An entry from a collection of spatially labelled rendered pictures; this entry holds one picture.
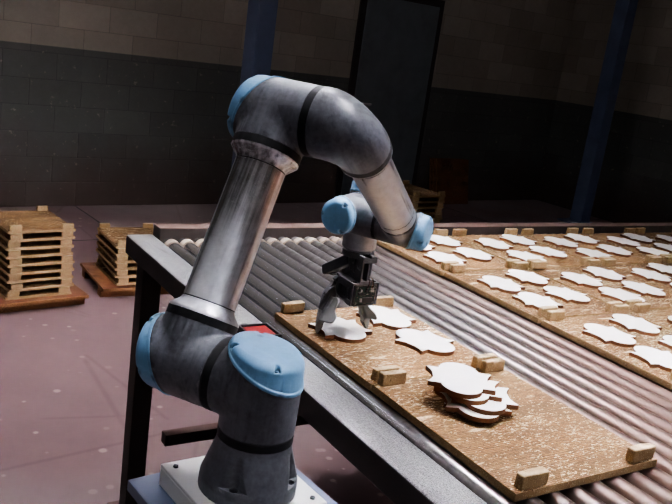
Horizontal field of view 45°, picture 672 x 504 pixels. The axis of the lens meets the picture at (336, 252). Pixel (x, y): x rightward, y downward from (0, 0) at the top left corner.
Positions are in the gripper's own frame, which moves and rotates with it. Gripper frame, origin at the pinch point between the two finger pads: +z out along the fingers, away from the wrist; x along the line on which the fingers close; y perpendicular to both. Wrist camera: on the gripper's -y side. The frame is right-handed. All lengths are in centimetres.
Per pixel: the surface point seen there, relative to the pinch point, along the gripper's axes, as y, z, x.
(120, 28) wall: -510, -40, 103
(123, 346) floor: -213, 98, 23
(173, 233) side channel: -86, 2, -8
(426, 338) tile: 10.7, -0.8, 16.9
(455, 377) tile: 37.9, -5.4, 1.8
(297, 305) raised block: -12.7, -1.3, -4.5
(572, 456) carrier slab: 62, -1, 9
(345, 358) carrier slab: 14.3, 0.2, -7.5
